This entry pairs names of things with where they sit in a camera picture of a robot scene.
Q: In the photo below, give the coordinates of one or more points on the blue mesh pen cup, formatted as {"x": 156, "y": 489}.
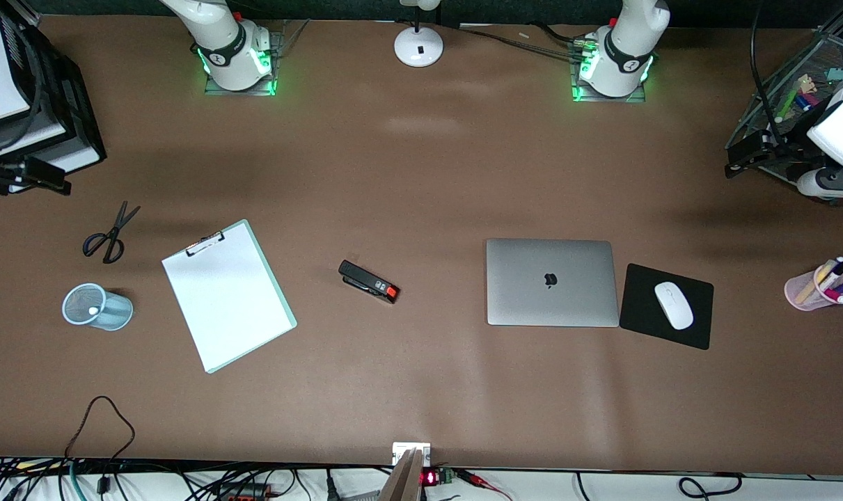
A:
{"x": 115, "y": 309}

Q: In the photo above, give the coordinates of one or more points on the clear acrylic plate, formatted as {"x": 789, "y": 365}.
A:
{"x": 289, "y": 35}

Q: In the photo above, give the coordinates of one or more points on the yellow pen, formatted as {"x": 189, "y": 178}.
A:
{"x": 814, "y": 284}

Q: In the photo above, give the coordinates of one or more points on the black stapler with red end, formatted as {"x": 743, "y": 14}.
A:
{"x": 365, "y": 280}

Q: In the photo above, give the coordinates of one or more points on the white computer mouse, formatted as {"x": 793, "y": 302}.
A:
{"x": 674, "y": 305}

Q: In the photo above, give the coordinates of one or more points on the mint green clipboard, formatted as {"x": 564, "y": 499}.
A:
{"x": 288, "y": 314}

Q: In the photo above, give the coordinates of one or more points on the circuit board with red display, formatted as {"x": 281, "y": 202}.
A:
{"x": 442, "y": 476}

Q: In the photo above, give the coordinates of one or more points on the white marker with black cap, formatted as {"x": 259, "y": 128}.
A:
{"x": 837, "y": 266}

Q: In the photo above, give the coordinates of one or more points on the grey mesh desk organizer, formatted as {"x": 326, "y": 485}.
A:
{"x": 821, "y": 56}

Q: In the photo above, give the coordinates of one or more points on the pink marker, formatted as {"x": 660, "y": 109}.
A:
{"x": 839, "y": 296}

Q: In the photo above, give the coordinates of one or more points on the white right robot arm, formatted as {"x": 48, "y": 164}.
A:
{"x": 230, "y": 42}

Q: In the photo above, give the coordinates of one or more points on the silver laptop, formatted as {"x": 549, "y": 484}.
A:
{"x": 553, "y": 299}

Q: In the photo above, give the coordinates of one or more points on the white lamp base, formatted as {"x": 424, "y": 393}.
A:
{"x": 418, "y": 49}

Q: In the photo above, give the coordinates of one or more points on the pink mesh pen cup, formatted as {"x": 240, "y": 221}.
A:
{"x": 798, "y": 291}

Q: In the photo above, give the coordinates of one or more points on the green pen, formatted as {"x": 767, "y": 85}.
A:
{"x": 790, "y": 103}

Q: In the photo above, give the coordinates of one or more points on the black stacked letter tray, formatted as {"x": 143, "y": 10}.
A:
{"x": 80, "y": 104}

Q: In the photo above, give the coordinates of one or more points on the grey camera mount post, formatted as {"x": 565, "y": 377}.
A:
{"x": 404, "y": 483}

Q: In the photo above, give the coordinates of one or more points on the black mouse pad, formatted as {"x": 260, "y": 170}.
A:
{"x": 637, "y": 306}

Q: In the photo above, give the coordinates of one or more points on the white paper sheet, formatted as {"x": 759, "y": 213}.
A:
{"x": 240, "y": 313}

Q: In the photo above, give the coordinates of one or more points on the black scissors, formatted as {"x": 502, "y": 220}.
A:
{"x": 117, "y": 229}

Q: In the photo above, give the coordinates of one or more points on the white box at table edge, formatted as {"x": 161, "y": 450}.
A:
{"x": 402, "y": 449}

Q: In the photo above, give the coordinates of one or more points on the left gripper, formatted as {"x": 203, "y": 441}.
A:
{"x": 785, "y": 153}

